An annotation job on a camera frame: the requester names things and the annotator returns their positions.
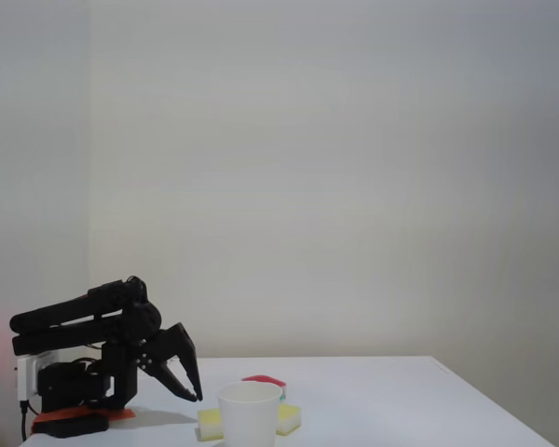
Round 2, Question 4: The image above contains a pale yellow sponge piece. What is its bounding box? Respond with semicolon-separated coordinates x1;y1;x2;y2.
197;408;225;441

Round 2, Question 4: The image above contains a white rectangular box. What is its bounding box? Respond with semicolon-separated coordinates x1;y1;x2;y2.
17;351;60;402

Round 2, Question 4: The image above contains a white paper cup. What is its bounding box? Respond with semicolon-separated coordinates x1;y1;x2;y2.
215;381;284;447

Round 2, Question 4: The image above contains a red sponge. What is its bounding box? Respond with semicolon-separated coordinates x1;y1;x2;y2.
240;373;289;388

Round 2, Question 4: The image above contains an orange base tape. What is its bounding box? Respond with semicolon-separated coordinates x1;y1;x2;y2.
31;406;137;424

